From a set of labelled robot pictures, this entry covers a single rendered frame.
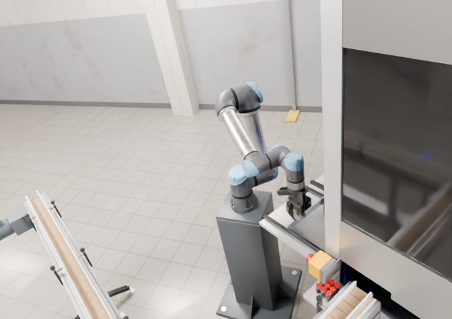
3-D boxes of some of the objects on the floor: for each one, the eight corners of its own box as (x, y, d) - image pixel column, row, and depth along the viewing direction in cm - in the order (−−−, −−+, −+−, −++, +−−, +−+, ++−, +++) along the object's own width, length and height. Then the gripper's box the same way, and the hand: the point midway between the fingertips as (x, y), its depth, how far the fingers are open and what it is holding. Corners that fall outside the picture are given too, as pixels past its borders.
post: (345, 381, 187) (361, -104, 74) (338, 389, 185) (344, -100, 71) (335, 371, 192) (335, -99, 79) (327, 379, 189) (317, -95, 76)
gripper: (297, 196, 147) (300, 232, 158) (312, 185, 151) (313, 221, 162) (282, 187, 153) (285, 223, 164) (296, 177, 157) (298, 213, 168)
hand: (294, 217), depth 165 cm, fingers closed, pressing on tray
